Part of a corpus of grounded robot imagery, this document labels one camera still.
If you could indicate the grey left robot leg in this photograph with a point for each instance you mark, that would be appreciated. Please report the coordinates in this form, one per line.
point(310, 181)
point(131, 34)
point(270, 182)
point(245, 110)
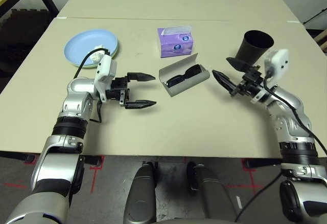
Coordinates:
point(140, 198)

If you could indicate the black stand pole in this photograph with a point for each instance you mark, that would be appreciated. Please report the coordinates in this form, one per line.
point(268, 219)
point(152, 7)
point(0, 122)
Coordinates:
point(315, 17)

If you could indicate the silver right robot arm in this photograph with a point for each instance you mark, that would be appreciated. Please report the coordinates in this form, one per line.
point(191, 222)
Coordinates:
point(288, 101)

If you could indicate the white tape piece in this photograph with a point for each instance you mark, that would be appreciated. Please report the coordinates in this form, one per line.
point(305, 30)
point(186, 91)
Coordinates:
point(293, 21)
point(61, 18)

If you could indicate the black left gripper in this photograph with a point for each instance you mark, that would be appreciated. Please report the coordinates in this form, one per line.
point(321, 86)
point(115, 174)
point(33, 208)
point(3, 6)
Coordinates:
point(118, 86)

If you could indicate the grey right robot leg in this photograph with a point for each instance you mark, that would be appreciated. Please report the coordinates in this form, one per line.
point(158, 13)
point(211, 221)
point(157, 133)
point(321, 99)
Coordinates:
point(213, 198)

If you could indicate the blue plastic plate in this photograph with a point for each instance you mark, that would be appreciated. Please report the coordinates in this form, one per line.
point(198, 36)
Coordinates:
point(79, 45)

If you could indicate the black plastic cup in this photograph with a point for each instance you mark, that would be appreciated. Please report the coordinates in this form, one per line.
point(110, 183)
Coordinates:
point(253, 47)

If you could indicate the green plastic plate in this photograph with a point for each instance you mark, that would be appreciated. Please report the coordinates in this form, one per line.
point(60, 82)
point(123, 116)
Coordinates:
point(117, 50)

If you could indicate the wooden frame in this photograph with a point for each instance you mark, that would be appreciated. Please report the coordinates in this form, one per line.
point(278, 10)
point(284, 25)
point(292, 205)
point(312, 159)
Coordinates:
point(322, 40)

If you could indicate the purple tissue box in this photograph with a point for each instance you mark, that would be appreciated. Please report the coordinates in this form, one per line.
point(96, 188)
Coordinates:
point(175, 47)

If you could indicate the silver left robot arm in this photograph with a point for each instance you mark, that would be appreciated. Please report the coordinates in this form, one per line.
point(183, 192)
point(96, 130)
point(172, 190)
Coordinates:
point(76, 91)

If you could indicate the black sunglasses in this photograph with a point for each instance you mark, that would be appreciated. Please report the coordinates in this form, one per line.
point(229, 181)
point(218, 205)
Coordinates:
point(176, 79)

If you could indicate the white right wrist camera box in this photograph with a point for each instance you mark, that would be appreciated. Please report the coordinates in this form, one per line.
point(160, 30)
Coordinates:
point(278, 60)

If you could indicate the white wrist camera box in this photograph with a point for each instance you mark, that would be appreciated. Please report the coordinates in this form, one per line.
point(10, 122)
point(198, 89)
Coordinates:
point(278, 60)
point(106, 68)

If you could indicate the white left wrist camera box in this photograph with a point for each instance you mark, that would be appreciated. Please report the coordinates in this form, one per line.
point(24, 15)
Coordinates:
point(106, 68)

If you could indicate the grey glasses case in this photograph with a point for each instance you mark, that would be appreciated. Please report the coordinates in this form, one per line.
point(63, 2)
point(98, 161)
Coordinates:
point(176, 64)

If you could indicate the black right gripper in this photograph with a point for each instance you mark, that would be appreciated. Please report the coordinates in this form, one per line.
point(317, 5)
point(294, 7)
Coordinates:
point(249, 80)

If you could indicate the grey robot leg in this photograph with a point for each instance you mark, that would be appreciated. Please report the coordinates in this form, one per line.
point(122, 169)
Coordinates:
point(213, 198)
point(140, 198)

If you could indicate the black table foot bar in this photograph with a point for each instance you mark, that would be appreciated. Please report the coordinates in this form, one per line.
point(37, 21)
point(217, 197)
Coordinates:
point(15, 156)
point(92, 160)
point(263, 163)

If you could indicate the white tissue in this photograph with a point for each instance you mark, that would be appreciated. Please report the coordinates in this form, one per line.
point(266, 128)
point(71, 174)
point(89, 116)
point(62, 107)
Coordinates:
point(98, 57)

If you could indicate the black foam puzzle mat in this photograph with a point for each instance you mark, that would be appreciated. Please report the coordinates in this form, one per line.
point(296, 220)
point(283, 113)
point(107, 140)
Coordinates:
point(18, 34)

